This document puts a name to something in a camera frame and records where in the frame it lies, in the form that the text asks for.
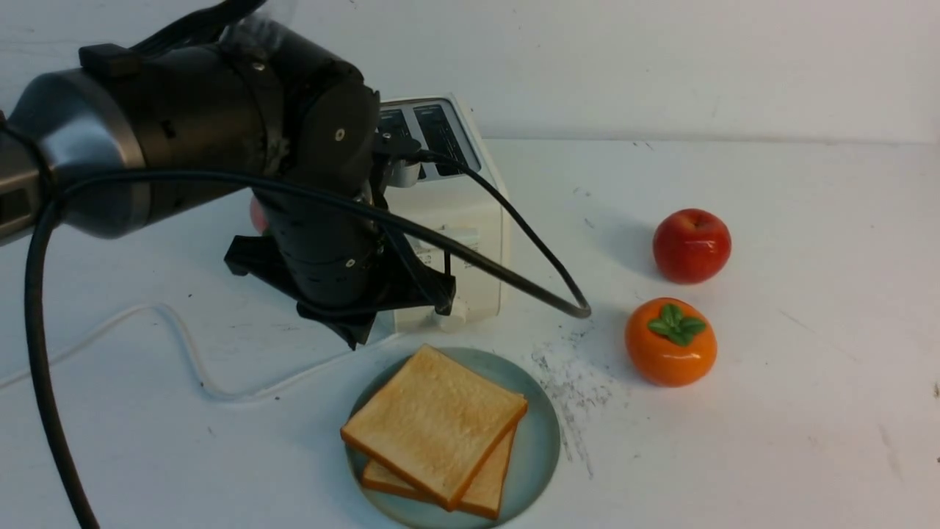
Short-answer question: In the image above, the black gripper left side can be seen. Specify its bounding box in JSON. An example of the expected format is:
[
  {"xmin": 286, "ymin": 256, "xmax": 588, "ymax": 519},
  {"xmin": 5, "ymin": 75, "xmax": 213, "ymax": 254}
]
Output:
[{"xmin": 224, "ymin": 190, "xmax": 456, "ymax": 350}]

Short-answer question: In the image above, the toast slice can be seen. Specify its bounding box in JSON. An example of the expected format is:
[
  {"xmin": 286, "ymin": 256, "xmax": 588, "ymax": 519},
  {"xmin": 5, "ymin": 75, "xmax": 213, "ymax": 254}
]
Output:
[
  {"xmin": 361, "ymin": 428, "xmax": 517, "ymax": 520},
  {"xmin": 340, "ymin": 344, "xmax": 528, "ymax": 511}
]

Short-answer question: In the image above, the white two-slot toaster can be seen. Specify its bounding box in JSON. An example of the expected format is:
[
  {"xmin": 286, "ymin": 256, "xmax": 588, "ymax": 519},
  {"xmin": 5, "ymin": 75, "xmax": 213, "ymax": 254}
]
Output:
[{"xmin": 379, "ymin": 95, "xmax": 511, "ymax": 334}]

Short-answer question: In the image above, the pink peach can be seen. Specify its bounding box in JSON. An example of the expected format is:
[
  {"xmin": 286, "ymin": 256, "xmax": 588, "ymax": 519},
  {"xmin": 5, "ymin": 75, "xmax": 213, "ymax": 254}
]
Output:
[{"xmin": 249, "ymin": 195, "xmax": 269, "ymax": 235}]

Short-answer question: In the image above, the light green round plate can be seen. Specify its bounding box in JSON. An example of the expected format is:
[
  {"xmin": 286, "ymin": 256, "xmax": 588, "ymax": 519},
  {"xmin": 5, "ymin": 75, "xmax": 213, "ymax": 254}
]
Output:
[{"xmin": 345, "ymin": 346, "xmax": 562, "ymax": 528}]

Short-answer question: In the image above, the orange persimmon with green leaf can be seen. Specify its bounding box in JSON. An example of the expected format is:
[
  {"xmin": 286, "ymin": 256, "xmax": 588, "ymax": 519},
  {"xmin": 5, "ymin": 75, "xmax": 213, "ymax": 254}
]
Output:
[{"xmin": 624, "ymin": 298, "xmax": 718, "ymax": 388}]

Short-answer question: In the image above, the red apple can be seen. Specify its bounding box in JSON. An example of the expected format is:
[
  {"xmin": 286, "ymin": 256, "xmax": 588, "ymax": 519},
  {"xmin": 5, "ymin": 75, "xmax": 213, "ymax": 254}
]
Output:
[{"xmin": 652, "ymin": 208, "xmax": 732, "ymax": 284}]

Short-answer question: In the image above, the white toaster power cord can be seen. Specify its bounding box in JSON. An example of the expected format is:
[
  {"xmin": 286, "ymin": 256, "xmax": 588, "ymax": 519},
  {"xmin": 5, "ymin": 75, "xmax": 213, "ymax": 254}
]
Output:
[{"xmin": 0, "ymin": 303, "xmax": 405, "ymax": 403}]

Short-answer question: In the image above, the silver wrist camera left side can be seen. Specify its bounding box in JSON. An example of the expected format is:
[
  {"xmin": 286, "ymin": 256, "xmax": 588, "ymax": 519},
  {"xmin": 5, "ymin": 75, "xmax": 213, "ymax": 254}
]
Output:
[{"xmin": 369, "ymin": 132, "xmax": 422, "ymax": 193}]

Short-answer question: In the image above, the black cable left side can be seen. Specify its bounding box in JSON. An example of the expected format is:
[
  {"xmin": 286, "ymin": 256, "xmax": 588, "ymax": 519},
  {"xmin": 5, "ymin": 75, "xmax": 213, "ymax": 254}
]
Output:
[{"xmin": 24, "ymin": 0, "xmax": 593, "ymax": 529}]

